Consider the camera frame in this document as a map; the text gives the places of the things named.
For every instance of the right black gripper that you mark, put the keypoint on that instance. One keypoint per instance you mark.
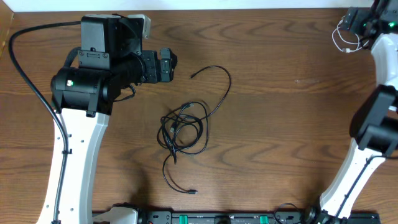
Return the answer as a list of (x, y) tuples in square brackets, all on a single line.
[(357, 24)]

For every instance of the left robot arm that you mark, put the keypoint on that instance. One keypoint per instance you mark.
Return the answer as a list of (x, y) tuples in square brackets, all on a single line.
[(110, 59)]

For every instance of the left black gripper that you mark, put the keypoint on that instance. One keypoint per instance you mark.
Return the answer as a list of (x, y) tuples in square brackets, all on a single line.
[(150, 66)]

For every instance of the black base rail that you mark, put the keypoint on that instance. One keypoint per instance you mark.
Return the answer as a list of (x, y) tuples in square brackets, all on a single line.
[(128, 213)]

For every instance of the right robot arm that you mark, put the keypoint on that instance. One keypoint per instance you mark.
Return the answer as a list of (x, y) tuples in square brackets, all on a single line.
[(373, 133)]

